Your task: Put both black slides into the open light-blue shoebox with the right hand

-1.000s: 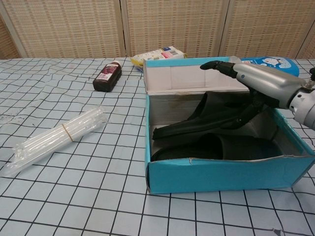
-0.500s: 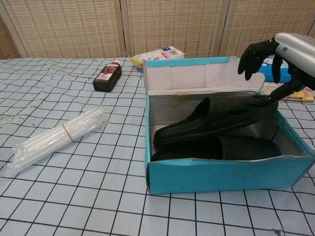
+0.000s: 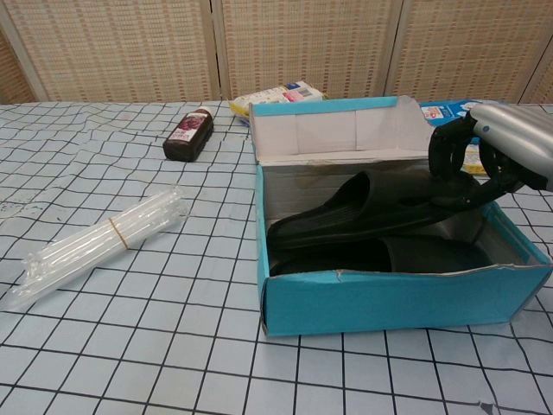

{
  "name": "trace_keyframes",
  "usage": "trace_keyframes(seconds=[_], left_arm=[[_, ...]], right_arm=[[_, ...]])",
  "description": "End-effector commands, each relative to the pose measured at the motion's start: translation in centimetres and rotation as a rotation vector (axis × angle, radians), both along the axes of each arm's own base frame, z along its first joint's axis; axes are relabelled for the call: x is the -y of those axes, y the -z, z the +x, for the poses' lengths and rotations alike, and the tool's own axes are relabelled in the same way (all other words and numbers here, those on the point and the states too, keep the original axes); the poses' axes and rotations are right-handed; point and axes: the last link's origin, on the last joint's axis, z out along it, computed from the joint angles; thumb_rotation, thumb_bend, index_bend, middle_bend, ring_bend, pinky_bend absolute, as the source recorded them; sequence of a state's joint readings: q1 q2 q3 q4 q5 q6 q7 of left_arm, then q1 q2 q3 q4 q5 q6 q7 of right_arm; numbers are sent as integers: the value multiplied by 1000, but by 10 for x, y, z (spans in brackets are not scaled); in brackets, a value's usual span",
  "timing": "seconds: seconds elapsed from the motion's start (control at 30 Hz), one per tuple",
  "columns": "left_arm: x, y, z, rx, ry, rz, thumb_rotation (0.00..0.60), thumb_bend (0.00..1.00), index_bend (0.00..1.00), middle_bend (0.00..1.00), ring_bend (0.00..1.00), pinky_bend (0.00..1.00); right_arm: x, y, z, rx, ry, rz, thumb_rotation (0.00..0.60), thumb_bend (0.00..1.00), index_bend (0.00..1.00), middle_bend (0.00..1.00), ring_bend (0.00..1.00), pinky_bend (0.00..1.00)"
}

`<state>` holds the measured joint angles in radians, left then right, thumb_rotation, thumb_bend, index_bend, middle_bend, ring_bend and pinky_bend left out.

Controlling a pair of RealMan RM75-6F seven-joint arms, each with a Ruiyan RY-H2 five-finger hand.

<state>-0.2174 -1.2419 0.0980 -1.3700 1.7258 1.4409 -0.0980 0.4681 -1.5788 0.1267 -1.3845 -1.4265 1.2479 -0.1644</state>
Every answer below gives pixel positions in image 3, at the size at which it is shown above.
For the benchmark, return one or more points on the yellow flat packet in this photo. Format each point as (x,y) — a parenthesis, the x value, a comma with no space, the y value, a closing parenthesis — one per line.
(473,160)

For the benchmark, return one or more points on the dark red juice bottle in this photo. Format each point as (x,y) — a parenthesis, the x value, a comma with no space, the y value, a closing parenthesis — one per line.
(188,136)

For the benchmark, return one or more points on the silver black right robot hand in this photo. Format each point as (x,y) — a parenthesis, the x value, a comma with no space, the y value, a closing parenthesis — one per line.
(518,138)

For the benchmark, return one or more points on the woven folding screen panel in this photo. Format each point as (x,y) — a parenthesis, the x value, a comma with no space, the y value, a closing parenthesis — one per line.
(542,86)
(471,47)
(307,43)
(116,47)
(15,78)

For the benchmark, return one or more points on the blue detergent bottle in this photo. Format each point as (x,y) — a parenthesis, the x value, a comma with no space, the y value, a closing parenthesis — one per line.
(445,112)

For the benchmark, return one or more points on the white printed snack packet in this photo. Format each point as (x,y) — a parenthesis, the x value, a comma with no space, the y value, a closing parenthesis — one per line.
(276,95)

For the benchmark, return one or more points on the clear plastic straw bundle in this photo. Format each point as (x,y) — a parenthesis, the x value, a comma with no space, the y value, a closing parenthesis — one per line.
(95,242)

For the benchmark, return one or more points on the blue cardboard shoe box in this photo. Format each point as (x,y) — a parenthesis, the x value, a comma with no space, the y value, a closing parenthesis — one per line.
(389,302)

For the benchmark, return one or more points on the black rubber slipper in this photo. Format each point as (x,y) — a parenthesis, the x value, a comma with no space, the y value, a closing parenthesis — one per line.
(432,255)
(328,220)

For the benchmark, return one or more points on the checked light blue tablecloth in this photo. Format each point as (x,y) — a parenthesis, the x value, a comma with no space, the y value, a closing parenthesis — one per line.
(129,346)

